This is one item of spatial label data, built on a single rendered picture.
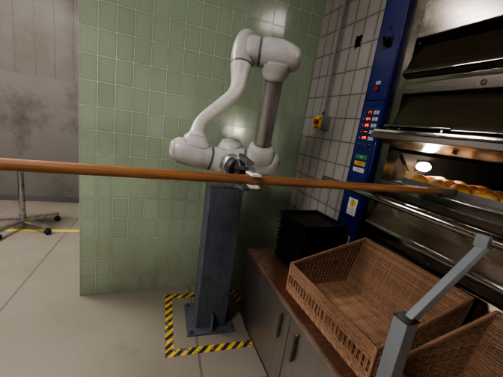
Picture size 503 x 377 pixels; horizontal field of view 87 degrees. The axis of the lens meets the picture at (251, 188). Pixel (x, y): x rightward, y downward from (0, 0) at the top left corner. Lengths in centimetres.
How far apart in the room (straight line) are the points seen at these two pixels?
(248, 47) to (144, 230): 146
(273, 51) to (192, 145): 58
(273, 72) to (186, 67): 81
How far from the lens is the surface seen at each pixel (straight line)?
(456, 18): 161
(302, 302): 136
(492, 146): 119
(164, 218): 213
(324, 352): 120
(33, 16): 448
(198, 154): 108
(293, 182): 91
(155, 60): 201
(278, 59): 135
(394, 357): 87
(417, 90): 159
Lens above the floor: 136
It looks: 13 degrees down
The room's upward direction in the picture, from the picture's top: 8 degrees clockwise
